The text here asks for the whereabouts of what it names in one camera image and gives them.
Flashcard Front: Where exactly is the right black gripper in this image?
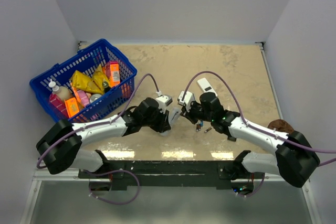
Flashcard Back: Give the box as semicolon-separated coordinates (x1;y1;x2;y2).
180;101;214;125

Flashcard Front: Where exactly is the white remote control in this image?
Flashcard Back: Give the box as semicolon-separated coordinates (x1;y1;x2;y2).
160;107;181;136

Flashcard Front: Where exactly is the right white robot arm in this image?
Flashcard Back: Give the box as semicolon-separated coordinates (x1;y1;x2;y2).
177;91;320;188

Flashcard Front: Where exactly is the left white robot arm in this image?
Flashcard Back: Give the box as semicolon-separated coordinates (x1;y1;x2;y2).
36;95;172;178

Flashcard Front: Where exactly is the white remote with display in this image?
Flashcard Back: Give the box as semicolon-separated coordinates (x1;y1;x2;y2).
197;78;218;96

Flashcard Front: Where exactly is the black remote control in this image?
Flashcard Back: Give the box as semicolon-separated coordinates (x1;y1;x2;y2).
227;136;236;142

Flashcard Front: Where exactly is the black battery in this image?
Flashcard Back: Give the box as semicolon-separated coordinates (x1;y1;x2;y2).
196;124;201;132

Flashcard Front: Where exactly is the silver can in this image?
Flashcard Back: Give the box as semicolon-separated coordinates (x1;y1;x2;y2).
89;93;102;103

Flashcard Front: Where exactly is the orange juice carton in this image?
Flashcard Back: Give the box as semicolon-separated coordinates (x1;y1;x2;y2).
107;61;120;87

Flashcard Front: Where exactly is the blue plastic shopping basket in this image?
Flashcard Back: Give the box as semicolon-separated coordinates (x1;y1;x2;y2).
29;39;137;123

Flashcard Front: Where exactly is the yellow snack bag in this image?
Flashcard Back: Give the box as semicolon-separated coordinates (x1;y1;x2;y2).
70;70;103;94
92;65;109;91

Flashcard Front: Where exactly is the pink round container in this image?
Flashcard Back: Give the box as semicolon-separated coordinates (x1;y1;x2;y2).
76;90;90;107

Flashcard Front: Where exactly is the brown cloth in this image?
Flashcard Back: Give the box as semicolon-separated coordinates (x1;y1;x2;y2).
267;119;294;134

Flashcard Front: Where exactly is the small orange box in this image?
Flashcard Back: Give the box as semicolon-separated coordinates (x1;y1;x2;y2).
65;98;80;118

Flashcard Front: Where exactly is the soap pump bottle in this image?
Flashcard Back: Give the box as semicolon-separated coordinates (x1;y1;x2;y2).
48;80;72;102

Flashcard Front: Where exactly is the pink box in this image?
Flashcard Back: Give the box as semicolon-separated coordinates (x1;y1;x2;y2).
49;94;68;119

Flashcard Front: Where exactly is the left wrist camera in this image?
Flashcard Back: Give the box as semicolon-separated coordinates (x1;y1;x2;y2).
155;95;173;108

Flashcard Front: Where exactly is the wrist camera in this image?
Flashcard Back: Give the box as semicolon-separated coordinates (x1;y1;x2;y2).
177;91;195;109
155;95;173;108

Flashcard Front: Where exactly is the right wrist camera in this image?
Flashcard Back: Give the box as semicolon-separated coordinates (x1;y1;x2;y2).
177;91;195;109

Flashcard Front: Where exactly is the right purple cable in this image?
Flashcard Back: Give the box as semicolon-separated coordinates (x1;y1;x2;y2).
182;70;336;167

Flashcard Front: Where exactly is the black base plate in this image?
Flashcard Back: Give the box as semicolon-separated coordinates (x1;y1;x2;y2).
78;161;262;190

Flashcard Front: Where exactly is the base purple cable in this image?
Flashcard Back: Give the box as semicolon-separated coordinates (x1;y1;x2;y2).
88;166;144;205

